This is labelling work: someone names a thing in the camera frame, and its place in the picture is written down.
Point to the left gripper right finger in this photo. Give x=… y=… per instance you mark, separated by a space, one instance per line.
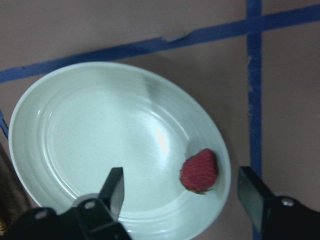
x=254 y=196

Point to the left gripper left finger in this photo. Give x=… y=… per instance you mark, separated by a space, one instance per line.
x=112 y=193

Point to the brown wicker basket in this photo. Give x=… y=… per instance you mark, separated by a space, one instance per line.
x=13 y=198

